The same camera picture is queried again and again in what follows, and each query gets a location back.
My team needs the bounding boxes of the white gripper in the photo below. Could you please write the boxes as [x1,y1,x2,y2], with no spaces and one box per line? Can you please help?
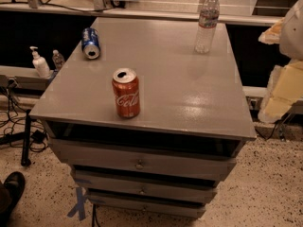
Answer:
[258,0,303,123]

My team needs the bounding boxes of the clear plastic water bottle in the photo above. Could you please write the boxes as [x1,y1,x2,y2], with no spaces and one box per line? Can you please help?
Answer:
[195,0,220,54]

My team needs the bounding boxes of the small clear bottle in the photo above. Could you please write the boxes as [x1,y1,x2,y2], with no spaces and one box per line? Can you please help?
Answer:
[52,50,65,70]

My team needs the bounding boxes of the white pump dispenser bottle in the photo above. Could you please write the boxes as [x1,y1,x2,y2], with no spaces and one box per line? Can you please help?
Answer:
[30,46,50,79]

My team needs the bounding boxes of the grey drawer cabinet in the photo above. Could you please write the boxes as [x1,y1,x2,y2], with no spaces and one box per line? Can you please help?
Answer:
[31,18,256,207]

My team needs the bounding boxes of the red Coca-Cola can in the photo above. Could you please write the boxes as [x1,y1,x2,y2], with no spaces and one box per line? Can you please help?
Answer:
[112,68,140,118]

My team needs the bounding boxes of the bottom grey drawer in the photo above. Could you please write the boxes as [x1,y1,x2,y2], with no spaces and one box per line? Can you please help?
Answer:
[87,194,205,218]

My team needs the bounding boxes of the grey drawer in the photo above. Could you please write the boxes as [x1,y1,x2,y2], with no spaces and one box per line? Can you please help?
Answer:
[87,194,205,218]
[49,139,236,181]
[71,169,217,203]

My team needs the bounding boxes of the blue soda can lying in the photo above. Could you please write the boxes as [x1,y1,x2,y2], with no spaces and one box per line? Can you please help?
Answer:
[81,27,100,60]

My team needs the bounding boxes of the top grey drawer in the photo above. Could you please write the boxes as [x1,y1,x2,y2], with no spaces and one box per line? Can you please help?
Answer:
[49,139,236,181]

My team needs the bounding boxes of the middle grey drawer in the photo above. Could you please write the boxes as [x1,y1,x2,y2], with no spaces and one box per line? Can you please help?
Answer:
[71,169,217,203]

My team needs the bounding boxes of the blue tape cross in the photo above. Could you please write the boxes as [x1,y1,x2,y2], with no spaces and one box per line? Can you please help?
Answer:
[67,186,101,227]

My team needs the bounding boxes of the black stand leg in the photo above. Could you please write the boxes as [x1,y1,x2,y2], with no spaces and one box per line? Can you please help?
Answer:
[21,110,31,166]

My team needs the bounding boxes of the black shoe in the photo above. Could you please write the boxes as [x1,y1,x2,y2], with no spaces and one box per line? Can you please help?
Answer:
[0,171,26,227]

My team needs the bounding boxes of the tangled black cables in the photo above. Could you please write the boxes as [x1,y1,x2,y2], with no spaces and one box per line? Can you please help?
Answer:
[0,79,50,153]

